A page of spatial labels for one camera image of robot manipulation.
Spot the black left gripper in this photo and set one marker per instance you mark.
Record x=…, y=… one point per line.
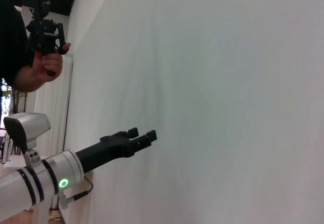
x=106, y=150

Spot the black handheld teleoperation controller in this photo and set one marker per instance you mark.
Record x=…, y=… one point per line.
x=49, y=40

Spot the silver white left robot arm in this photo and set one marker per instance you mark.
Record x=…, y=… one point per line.
x=15, y=186

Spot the person's bare forearm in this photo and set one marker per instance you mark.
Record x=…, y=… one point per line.
x=27, y=80

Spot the person's bare hand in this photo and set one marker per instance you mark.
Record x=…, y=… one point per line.
x=50, y=65

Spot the white vertical window blind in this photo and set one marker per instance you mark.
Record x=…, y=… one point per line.
x=53, y=107

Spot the green leafy plant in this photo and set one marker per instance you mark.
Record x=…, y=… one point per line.
x=16, y=107

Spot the person's black shirt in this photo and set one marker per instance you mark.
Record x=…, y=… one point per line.
x=11, y=44

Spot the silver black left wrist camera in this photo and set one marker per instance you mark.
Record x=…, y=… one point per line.
x=30, y=127

